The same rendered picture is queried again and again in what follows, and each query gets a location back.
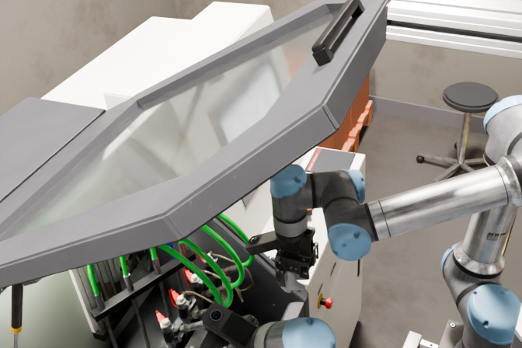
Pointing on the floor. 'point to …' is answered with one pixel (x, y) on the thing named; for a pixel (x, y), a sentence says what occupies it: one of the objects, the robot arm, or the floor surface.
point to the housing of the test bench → (71, 105)
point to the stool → (478, 92)
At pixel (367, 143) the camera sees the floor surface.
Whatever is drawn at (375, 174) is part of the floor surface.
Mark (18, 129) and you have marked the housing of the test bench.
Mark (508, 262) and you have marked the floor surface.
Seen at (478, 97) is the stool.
